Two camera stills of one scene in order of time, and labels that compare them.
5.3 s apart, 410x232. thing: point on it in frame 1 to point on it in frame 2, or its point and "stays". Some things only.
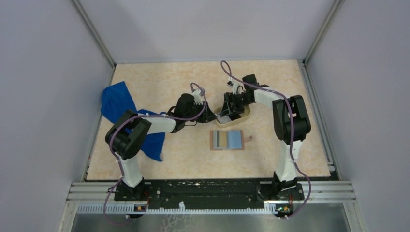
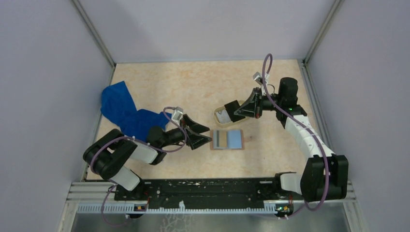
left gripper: (208, 116) to (195, 140)
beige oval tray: (242, 117) stays
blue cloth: (115, 100) stays
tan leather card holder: (226, 139) stays
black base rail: (197, 193) stays
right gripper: (229, 97) to (253, 107)
